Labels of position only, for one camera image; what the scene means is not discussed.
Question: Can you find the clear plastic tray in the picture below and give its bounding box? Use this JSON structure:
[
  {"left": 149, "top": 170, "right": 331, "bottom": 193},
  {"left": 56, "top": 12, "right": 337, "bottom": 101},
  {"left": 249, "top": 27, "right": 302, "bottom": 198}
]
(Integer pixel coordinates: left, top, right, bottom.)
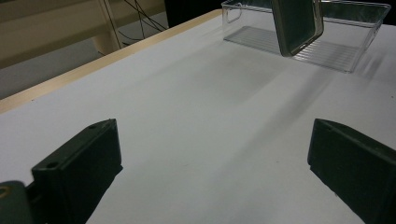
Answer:
[{"left": 221, "top": 0, "right": 392, "bottom": 75}]

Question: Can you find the black curtain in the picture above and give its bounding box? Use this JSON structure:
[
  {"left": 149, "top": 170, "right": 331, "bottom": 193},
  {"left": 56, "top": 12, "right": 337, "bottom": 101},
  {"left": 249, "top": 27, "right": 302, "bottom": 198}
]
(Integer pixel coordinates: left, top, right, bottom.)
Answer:
[{"left": 163, "top": 0, "right": 226, "bottom": 29}]

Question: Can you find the bundle of black cables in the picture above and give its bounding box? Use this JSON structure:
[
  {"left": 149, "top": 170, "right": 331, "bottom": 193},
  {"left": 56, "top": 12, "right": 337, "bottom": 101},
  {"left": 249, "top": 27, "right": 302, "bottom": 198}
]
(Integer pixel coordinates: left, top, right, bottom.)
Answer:
[{"left": 101, "top": 0, "right": 171, "bottom": 50}]

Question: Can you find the light wooden shelf unit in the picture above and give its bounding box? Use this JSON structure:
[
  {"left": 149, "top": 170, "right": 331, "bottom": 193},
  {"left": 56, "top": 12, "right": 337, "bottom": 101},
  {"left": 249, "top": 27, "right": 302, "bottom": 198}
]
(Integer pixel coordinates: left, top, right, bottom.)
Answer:
[{"left": 0, "top": 0, "right": 166, "bottom": 70}]

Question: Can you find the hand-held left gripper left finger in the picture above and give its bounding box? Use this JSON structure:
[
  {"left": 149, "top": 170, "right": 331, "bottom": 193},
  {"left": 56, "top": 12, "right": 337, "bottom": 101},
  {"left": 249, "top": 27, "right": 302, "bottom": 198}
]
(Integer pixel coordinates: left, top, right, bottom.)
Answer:
[{"left": 30, "top": 118, "right": 123, "bottom": 224}]

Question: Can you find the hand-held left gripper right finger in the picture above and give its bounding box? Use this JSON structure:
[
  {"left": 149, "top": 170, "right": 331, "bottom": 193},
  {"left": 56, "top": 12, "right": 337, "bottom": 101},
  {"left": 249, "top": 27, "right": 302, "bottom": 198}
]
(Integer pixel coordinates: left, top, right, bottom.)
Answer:
[{"left": 306, "top": 118, "right": 396, "bottom": 224}]

